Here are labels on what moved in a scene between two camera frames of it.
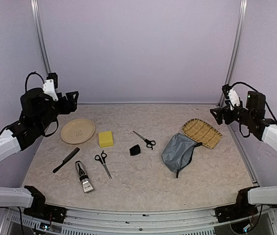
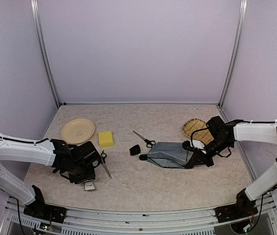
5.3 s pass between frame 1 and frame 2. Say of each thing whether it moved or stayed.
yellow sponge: stayed
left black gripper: moved
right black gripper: moved
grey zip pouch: moved
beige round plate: stayed
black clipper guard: stayed
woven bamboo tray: stayed
